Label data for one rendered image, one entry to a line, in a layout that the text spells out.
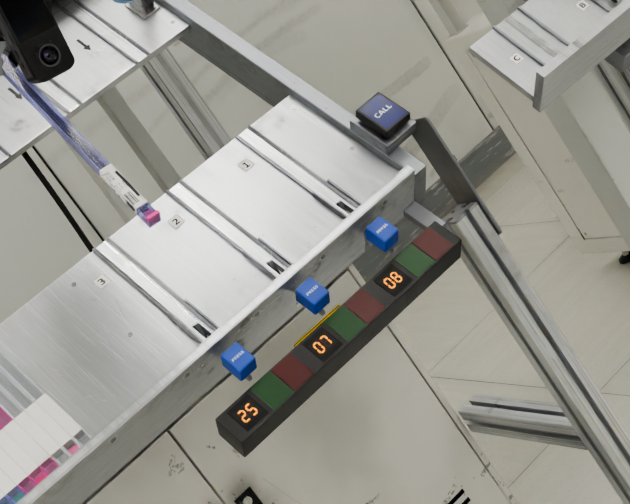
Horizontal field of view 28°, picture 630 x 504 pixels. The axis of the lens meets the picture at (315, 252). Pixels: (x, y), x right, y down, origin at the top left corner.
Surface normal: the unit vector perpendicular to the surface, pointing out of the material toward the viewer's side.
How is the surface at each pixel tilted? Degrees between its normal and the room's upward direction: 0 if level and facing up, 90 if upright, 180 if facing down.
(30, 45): 97
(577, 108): 90
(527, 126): 90
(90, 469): 136
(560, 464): 0
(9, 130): 46
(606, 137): 90
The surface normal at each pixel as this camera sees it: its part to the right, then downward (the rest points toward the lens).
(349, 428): 0.45, -0.04
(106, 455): 0.72, 0.54
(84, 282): -0.06, -0.58
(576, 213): -0.70, 0.61
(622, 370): -0.55, -0.80
